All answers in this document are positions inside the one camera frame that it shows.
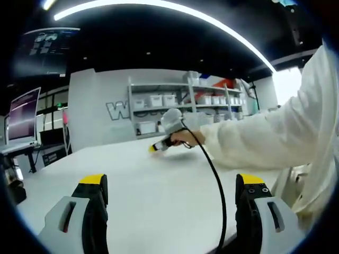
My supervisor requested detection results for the dark ceiling screen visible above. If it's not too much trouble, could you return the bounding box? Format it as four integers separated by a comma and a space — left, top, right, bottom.
15, 26, 82, 77

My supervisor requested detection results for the group of white storage bins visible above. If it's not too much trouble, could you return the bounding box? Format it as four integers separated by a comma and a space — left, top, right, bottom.
132, 72, 246, 134

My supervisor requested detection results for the computer monitor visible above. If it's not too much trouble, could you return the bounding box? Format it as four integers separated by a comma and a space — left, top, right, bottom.
6, 86, 42, 146

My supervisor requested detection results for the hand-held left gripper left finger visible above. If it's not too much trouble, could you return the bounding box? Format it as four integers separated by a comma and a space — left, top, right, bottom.
39, 174, 109, 254

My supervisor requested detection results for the ceiling light strip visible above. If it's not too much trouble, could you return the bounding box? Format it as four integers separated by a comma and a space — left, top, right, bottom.
53, 0, 279, 74

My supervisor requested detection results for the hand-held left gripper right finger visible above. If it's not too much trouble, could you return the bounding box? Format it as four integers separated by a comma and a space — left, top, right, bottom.
233, 174, 304, 254

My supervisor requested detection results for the person's right hand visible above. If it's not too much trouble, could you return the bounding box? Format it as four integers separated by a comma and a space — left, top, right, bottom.
170, 129, 207, 148

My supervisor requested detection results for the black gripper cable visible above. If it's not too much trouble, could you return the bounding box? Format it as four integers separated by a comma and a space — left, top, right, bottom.
181, 126, 228, 254

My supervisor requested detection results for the grey metal shelf unit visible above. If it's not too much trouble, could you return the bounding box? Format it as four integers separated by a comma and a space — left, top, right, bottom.
128, 70, 247, 140

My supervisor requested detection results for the grey desk with black legs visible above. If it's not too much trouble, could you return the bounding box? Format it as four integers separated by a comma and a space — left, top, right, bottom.
0, 143, 42, 174

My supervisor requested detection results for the black stand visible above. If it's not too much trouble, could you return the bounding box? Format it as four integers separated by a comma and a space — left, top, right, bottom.
247, 80, 260, 107

